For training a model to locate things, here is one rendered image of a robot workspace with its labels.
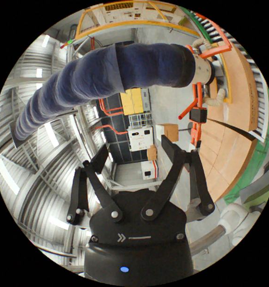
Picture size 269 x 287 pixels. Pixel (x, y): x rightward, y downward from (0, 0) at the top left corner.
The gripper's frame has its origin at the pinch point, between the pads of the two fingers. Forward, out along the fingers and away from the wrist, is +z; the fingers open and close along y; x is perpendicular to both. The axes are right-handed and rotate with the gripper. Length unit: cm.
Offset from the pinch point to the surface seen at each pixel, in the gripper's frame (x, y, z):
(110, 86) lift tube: 17.6, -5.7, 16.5
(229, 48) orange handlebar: 29.6, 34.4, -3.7
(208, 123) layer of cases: -22, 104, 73
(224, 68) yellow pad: 27, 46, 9
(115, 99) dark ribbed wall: 139, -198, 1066
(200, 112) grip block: 3.1, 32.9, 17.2
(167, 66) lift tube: 21.5, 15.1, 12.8
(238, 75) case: 29, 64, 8
